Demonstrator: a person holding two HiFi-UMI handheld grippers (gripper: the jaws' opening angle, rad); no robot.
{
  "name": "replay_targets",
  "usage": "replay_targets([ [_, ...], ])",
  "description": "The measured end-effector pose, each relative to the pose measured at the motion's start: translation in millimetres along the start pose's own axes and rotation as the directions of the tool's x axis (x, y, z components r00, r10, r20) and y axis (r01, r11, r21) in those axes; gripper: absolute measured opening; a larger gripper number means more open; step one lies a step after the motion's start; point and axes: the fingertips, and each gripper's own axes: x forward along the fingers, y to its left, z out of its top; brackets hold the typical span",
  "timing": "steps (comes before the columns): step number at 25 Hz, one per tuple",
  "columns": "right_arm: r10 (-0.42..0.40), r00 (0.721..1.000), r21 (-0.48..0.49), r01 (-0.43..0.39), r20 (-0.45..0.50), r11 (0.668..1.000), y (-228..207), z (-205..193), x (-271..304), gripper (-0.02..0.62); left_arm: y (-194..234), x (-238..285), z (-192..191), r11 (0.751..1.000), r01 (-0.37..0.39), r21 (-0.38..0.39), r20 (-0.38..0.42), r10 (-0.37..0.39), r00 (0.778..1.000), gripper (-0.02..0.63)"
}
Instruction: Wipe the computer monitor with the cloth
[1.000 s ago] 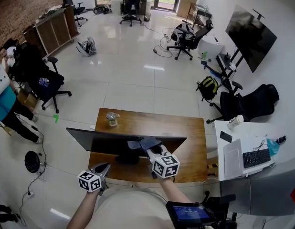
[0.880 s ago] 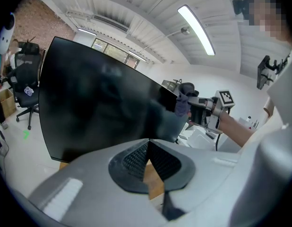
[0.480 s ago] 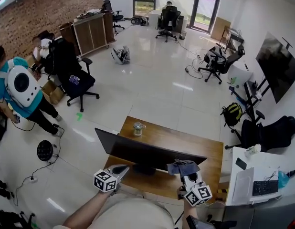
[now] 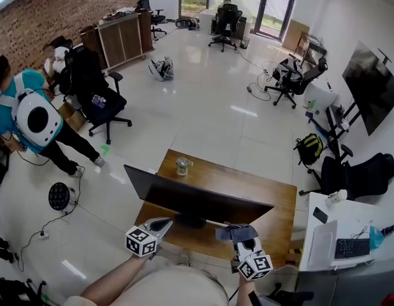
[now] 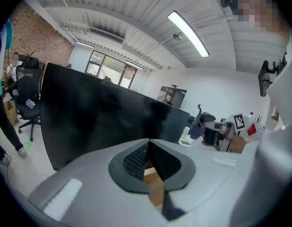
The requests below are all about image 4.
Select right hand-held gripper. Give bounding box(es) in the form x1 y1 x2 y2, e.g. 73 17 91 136
230 237 274 282

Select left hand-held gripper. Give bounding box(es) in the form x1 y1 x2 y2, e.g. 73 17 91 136
125 217 174 261

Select blue-grey cloth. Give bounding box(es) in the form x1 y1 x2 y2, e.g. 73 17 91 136
215 223 260 244

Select black computer monitor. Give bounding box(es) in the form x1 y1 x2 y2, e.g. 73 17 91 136
123 164 275 230

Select person's right forearm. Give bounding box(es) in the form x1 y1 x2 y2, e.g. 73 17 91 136
237 278 258 306

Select person's left forearm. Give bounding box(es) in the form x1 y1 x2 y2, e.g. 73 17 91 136
79 253 150 303

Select operator in white shirt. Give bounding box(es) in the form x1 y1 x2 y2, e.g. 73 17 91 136
61 264 230 306

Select glass jar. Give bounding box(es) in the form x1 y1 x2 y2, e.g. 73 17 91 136
175 156 194 178

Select black phone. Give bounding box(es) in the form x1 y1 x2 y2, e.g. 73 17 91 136
312 206 329 224

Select small white desk device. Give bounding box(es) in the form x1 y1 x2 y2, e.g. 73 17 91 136
325 189 349 208

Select black keyboard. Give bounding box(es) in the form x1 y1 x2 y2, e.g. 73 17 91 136
334 237 372 260

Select round black floor light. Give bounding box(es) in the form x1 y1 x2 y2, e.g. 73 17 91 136
47 181 78 216

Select yellow black backpack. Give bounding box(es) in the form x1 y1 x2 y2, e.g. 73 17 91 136
293 133 325 167

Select grey partition panel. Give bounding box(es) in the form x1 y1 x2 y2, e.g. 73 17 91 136
295 259 394 306

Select blue plastic bag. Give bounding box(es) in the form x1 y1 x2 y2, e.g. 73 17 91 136
369 224 386 252

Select black reclined office chair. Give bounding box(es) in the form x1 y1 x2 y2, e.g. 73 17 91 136
298 144 394 202

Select cardboard box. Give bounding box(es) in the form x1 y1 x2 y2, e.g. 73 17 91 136
57 100 89 133

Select black television stand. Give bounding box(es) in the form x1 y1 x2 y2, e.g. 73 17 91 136
305 100 362 164

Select white dome backpack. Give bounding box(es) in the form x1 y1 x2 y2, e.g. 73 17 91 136
12 89 64 149
148 55 175 82

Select white rounded table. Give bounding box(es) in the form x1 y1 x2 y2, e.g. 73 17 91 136
303 82 340 108

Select black mesh office chair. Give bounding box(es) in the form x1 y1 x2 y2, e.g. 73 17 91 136
263 55 328 110

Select grey white bag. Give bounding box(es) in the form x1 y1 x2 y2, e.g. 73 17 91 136
277 58 305 85

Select light wooden cabinet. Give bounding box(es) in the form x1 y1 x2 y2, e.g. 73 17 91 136
97 11 145 72

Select dark wooden cabinet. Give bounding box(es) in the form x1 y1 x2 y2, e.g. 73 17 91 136
138 9 156 55
78 24 108 72

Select large black television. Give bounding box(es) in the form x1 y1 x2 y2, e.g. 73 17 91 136
342 41 394 136

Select white round floor device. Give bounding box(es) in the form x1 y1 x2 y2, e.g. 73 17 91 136
173 15 201 31

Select brown wooden board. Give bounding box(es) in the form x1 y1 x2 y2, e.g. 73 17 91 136
281 19 312 53

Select black gaming chair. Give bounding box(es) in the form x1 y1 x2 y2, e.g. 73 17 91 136
208 3 244 54

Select black power cable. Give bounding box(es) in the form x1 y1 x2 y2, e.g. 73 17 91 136
17 166 86 273

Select blue handled floor tool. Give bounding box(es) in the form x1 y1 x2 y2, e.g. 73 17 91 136
304 110 330 135

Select black frame desk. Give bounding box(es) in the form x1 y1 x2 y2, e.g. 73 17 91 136
298 33 328 64

